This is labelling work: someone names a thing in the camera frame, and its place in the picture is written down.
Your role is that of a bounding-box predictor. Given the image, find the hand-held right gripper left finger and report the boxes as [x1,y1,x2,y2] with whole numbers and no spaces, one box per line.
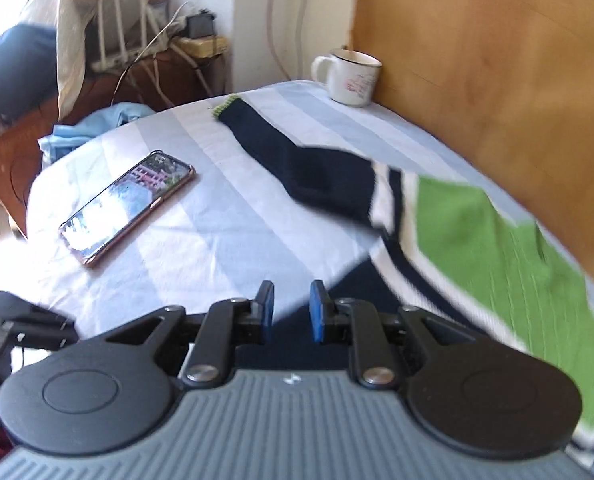
[104,280,276,391]

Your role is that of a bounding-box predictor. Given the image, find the wooden headboard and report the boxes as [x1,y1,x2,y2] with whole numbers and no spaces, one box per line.
[349,0,594,306]

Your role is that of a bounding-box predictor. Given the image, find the white cable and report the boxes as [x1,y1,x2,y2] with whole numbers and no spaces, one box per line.
[114,2,190,93]

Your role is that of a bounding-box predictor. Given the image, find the pink wall cable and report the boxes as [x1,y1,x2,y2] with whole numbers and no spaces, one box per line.
[269,0,308,81]

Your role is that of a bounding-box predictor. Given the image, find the beige hanging cloth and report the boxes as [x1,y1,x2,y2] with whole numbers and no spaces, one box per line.
[20,0,145,123]

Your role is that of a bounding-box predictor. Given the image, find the dark blue cloth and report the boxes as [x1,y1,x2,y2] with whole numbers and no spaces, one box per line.
[0,24,60,121]

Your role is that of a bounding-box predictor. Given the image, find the brown wooden cabinet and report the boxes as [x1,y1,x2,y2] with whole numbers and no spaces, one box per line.
[0,52,228,241]

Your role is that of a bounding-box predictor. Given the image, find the white enamel mug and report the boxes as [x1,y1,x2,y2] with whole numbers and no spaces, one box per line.
[311,48,383,108]

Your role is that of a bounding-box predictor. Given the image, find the light blue cloth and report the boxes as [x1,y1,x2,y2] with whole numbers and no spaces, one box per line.
[38,102,155,166]

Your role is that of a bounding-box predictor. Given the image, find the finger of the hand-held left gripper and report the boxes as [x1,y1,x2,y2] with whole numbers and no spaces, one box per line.
[1,312,79,352]

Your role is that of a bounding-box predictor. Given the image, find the yellow box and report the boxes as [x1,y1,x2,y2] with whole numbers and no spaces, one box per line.
[177,35,228,58]

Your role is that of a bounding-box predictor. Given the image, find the black power adapter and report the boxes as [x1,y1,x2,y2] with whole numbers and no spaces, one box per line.
[186,10,217,41]

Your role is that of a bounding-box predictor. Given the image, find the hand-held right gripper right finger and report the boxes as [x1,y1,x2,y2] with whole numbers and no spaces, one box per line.
[309,280,484,389]

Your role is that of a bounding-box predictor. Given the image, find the smartphone with pink case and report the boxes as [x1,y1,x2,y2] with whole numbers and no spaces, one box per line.
[58,151,197,267]

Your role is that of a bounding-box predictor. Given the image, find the navy green white sweater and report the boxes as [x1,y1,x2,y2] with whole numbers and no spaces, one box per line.
[212,94,594,480]

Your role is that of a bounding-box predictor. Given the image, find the white drying rack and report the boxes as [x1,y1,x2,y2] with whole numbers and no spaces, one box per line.
[92,0,178,71]

